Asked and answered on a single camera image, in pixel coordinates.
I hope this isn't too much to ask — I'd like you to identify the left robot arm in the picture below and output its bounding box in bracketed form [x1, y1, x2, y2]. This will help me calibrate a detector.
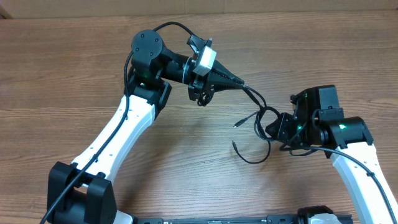
[42, 29, 244, 223]

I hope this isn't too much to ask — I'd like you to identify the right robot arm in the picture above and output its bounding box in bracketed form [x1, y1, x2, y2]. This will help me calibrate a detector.
[266, 85, 397, 223]

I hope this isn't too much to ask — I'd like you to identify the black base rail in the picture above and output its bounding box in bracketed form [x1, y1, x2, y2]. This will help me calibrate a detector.
[133, 205, 354, 224]

